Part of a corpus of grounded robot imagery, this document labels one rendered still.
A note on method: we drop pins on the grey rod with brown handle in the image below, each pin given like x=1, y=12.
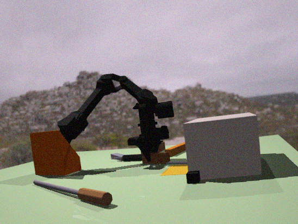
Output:
x=91, y=195

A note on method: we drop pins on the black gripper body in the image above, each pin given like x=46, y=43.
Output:
x=142, y=138

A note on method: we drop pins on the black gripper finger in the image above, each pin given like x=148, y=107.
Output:
x=145, y=149
x=155, y=146

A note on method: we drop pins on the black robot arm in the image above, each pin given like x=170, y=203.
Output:
x=72, y=125

